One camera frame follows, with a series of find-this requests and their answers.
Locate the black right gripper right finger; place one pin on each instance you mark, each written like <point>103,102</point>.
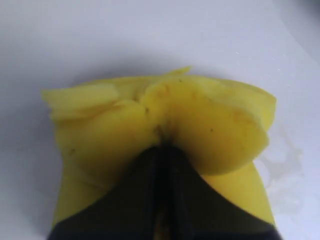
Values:
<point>198,212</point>

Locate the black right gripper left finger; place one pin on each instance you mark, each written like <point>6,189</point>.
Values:
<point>127,212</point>

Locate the yellow sponge block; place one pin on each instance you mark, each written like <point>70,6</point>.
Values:
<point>101,125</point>

